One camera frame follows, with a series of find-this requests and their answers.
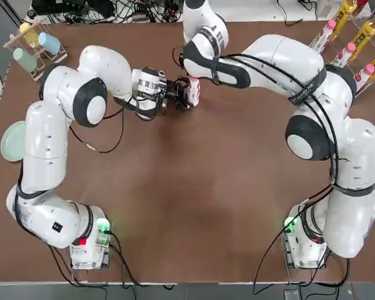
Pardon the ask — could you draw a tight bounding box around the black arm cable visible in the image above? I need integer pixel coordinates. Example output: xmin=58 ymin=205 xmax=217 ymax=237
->
xmin=218 ymin=52 xmax=343 ymax=201
xmin=69 ymin=93 xmax=163 ymax=154

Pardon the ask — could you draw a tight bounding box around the light blue cup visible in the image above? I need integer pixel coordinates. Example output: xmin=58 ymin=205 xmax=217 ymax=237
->
xmin=37 ymin=32 xmax=62 ymax=54

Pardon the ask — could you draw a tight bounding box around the clear acrylic bottle shelf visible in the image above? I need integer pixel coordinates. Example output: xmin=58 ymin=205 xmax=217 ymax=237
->
xmin=309 ymin=0 xmax=375 ymax=98

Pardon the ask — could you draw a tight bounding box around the light yellow cup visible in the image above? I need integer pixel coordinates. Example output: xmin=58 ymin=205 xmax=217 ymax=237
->
xmin=19 ymin=22 xmax=40 ymax=49

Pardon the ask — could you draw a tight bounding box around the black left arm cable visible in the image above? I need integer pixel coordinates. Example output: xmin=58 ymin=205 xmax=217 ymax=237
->
xmin=69 ymin=93 xmax=163 ymax=154

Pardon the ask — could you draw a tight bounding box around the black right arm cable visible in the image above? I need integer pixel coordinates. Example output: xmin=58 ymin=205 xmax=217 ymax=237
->
xmin=218 ymin=52 xmax=343 ymax=201

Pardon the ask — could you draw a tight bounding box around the white wire cup rack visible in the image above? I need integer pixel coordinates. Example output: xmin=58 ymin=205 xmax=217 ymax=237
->
xmin=2 ymin=17 xmax=68 ymax=83

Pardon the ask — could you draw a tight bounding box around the black right base cable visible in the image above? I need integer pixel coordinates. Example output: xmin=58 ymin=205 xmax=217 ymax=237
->
xmin=252 ymin=193 xmax=332 ymax=291

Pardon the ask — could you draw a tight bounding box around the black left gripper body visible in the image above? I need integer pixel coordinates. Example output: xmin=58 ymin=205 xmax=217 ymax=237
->
xmin=162 ymin=79 xmax=184 ymax=110

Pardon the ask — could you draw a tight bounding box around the mint green plate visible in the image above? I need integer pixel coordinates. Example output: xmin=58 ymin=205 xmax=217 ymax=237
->
xmin=0 ymin=121 xmax=28 ymax=163

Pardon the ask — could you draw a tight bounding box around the light green cup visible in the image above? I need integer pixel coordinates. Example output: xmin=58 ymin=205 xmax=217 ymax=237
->
xmin=12 ymin=47 xmax=39 ymax=73

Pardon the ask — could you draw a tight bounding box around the white pink-capped milk bottle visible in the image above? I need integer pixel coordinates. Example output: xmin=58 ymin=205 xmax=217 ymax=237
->
xmin=354 ymin=63 xmax=375 ymax=84
xmin=312 ymin=19 xmax=338 ymax=53
xmin=336 ymin=42 xmax=358 ymax=68

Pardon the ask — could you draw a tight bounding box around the black base cable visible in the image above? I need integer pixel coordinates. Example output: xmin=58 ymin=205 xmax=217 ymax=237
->
xmin=106 ymin=229 xmax=179 ymax=288
xmin=252 ymin=193 xmax=332 ymax=291

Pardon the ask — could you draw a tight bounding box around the white drink bottle pink label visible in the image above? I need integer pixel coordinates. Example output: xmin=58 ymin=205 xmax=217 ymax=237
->
xmin=189 ymin=76 xmax=203 ymax=108

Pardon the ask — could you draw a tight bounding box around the black left base cable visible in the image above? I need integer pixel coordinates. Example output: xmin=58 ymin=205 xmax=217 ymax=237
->
xmin=106 ymin=229 xmax=179 ymax=288

